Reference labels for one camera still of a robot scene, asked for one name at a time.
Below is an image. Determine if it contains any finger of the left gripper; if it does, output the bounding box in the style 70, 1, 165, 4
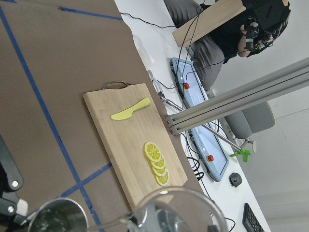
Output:
0, 136, 24, 192
0, 192, 28, 226

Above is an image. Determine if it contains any steel jigger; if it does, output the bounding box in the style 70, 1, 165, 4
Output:
28, 198, 88, 232

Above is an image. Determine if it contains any bamboo cutting board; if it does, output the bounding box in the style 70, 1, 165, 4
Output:
83, 83, 187, 208

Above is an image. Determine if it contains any yellow plastic knife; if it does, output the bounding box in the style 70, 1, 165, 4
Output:
111, 97, 151, 120

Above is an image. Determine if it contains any lemon slice nearest knife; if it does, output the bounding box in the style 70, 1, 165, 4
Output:
143, 142, 162, 162

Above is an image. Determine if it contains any lemon slice farthest from knife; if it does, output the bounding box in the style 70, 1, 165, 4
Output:
155, 172, 170, 187

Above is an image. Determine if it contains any teach pendant far from mouse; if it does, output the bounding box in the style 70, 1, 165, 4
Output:
169, 58, 208, 108

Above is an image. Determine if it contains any teach pendant near mouse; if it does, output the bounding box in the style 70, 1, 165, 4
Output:
189, 126, 229, 182

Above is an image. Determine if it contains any dark computer mouse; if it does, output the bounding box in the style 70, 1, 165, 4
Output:
229, 173, 242, 188

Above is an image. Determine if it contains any grey office chair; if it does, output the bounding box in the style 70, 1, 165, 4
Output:
224, 102, 275, 153

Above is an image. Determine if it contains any black keyboard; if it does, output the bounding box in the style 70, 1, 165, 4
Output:
242, 203, 264, 232

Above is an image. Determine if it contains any wooden plank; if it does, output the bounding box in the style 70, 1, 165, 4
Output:
172, 0, 246, 47

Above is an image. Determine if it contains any seated person in black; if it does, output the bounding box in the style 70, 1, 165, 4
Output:
164, 0, 292, 91

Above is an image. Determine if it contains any green handled reacher grabber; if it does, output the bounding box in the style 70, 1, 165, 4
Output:
158, 92, 251, 162

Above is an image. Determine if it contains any aluminium frame post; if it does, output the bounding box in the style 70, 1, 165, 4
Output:
166, 58, 309, 135

